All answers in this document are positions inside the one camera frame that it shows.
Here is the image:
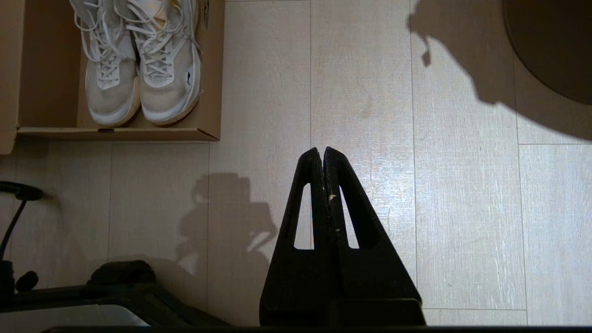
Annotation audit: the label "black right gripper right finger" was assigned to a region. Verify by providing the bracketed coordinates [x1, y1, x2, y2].
[323, 147, 426, 327]

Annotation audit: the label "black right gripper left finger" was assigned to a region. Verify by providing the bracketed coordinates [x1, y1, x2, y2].
[259, 147, 337, 327]

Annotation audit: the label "white sneaker orange tongue print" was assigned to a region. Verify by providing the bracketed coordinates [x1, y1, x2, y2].
[116, 0, 204, 126]

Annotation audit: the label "white sneaker purple tongue print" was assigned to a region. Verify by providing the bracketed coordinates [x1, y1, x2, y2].
[69, 0, 141, 128]

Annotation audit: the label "brown cardboard shoe box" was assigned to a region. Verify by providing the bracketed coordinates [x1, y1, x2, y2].
[0, 0, 226, 155]

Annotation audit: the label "grey and black robot base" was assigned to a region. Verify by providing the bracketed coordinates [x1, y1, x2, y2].
[0, 259, 232, 330]

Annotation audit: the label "round dark brown stand base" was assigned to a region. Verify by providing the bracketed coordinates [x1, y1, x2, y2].
[503, 0, 592, 105]

